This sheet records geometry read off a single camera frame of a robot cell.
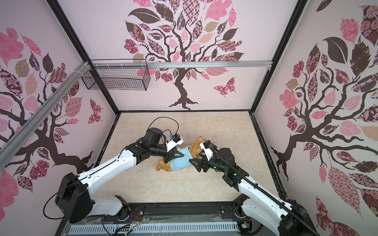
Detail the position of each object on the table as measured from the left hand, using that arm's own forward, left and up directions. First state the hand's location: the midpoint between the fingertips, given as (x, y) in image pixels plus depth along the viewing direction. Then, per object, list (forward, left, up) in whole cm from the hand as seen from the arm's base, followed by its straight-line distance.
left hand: (181, 155), depth 76 cm
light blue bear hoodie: (-4, -1, 0) cm, 4 cm away
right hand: (0, -7, +1) cm, 7 cm away
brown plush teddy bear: (0, -8, +4) cm, 9 cm away
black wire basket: (+51, +44, +16) cm, 69 cm away
